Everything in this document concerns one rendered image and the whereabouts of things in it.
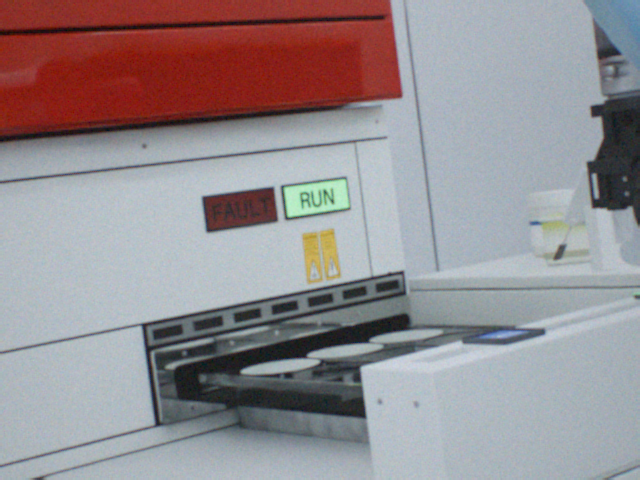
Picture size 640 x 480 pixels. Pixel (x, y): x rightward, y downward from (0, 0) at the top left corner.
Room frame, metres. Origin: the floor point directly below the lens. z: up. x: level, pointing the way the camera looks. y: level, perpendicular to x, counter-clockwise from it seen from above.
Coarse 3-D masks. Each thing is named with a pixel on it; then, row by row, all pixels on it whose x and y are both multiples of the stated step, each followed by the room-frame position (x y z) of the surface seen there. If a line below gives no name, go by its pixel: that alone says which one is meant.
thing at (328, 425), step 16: (240, 416) 1.71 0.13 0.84; (256, 416) 1.68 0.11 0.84; (272, 416) 1.66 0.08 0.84; (288, 416) 1.63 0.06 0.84; (304, 416) 1.61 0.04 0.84; (320, 416) 1.58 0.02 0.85; (336, 416) 1.56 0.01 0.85; (352, 416) 1.54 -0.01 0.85; (288, 432) 1.63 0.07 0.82; (304, 432) 1.61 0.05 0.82; (320, 432) 1.58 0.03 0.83; (336, 432) 1.56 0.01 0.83; (352, 432) 1.54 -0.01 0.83; (368, 432) 1.51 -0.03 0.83
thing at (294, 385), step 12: (216, 384) 1.65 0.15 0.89; (228, 384) 1.62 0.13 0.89; (240, 384) 1.60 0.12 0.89; (252, 384) 1.58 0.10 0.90; (264, 384) 1.56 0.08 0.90; (276, 384) 1.55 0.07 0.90; (288, 384) 1.53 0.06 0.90; (300, 384) 1.51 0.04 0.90; (312, 384) 1.49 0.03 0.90; (324, 384) 1.48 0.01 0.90; (336, 384) 1.46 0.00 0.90; (348, 384) 1.45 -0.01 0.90; (360, 396) 1.43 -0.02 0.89
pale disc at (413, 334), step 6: (414, 330) 1.85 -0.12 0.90; (420, 330) 1.84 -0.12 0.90; (426, 330) 1.83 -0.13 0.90; (432, 330) 1.83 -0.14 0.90; (438, 330) 1.82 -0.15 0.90; (384, 336) 1.83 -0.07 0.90; (390, 336) 1.82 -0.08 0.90; (396, 336) 1.81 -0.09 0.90; (402, 336) 1.80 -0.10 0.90; (408, 336) 1.80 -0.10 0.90; (414, 336) 1.79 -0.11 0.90; (420, 336) 1.78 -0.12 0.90; (426, 336) 1.77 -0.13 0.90; (432, 336) 1.77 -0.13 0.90; (378, 342) 1.78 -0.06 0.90; (384, 342) 1.77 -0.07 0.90
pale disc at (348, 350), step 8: (360, 344) 1.78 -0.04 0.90; (368, 344) 1.77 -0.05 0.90; (376, 344) 1.76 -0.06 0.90; (320, 352) 1.75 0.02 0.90; (328, 352) 1.74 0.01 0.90; (336, 352) 1.73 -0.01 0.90; (344, 352) 1.72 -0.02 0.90; (352, 352) 1.71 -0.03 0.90; (360, 352) 1.70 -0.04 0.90; (368, 352) 1.70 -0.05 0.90
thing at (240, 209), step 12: (264, 192) 1.80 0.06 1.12; (216, 204) 1.75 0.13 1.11; (228, 204) 1.76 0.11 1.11; (240, 204) 1.77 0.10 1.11; (252, 204) 1.78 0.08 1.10; (264, 204) 1.80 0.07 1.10; (216, 216) 1.75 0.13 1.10; (228, 216) 1.76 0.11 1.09; (240, 216) 1.77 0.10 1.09; (252, 216) 1.78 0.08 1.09; (264, 216) 1.79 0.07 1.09
